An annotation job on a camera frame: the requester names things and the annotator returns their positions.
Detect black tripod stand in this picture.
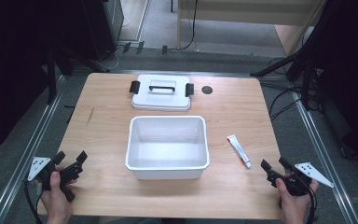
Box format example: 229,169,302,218
44,46,108,105
249,46,323,110

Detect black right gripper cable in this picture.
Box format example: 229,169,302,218
306,183,319,224

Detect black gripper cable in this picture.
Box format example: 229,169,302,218
23,179,42,224
306,183,319,224

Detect white ointment tube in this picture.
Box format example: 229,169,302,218
226,133,253,170

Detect light wooden desk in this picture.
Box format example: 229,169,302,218
175,0,328,58

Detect black tape strip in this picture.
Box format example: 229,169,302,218
63,105,76,124

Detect white lid with black handle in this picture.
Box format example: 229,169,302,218
129,74,196,112

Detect black floor cables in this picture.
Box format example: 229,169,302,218
268,86,303,121

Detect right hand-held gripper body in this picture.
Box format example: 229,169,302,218
266,161,336,198

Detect dark curtain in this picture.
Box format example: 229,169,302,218
304,0,358,169
0,0,90,159

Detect white floor cable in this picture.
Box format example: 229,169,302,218
95,46,121,72

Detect person's left hand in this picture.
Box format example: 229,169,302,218
39,166,78,224

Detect metal floor rail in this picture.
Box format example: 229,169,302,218
290,90,358,224
0,74,67,224
107,69,293,83

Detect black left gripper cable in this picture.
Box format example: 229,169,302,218
23,179,42,224

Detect black cabinet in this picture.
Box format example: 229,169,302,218
82,0,125,63

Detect person's right hand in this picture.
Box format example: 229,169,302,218
274,176,320,224

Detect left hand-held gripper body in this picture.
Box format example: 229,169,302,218
27,156,85,203

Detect black hanging cable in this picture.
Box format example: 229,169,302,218
181,0,200,51

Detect white plastic storage box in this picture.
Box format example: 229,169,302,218
125,115,211,181

